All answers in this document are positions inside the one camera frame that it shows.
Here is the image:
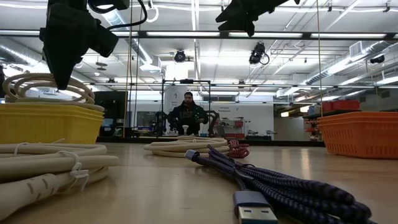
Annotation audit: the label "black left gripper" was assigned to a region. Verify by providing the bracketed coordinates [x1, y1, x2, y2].
[39, 0, 100, 91]

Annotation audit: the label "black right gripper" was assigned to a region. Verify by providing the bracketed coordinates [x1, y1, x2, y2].
[215, 0, 301, 37]

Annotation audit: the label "cream USB cable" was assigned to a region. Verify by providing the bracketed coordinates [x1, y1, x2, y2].
[143, 136, 231, 159]
[0, 139, 121, 222]
[2, 72, 106, 113]

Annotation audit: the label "red braided cable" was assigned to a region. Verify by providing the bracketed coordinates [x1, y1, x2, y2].
[228, 139, 251, 159]

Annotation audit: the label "purple braided USB cable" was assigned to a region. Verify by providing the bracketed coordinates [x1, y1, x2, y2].
[185, 144, 379, 224]

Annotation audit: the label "yellow plastic basket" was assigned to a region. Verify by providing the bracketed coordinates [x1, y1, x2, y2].
[0, 102, 105, 145]

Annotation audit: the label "black monitor panel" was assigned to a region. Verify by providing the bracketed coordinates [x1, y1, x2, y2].
[93, 90, 129, 129]

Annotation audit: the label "black ceiling spotlight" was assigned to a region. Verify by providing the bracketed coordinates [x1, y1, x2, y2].
[174, 49, 188, 64]

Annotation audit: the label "person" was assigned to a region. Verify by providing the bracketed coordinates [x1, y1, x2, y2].
[167, 91, 210, 136]

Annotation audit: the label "red storage bins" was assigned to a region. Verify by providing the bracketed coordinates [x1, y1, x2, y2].
[322, 99, 361, 113]

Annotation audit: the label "orange plastic basket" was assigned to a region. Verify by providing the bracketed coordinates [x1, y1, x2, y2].
[317, 111, 398, 160]

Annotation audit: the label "black ceiling camera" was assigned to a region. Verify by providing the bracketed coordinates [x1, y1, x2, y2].
[248, 42, 271, 67]

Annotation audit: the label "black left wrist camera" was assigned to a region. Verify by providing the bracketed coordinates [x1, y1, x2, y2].
[90, 22, 119, 58]

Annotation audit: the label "yellow hanging cord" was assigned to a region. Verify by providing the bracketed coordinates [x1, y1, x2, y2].
[316, 0, 323, 118]
[123, 0, 134, 138]

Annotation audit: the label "silver spiral air duct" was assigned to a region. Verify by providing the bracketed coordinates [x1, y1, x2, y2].
[101, 9, 162, 74]
[306, 40, 393, 86]

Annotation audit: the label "black background frame rig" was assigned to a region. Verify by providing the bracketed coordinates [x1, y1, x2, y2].
[160, 78, 213, 138]

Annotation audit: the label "white cable tie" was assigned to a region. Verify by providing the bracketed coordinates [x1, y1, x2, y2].
[57, 151, 90, 192]
[13, 142, 29, 156]

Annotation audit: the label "black camera cable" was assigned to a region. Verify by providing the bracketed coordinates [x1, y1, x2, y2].
[86, 0, 149, 31]

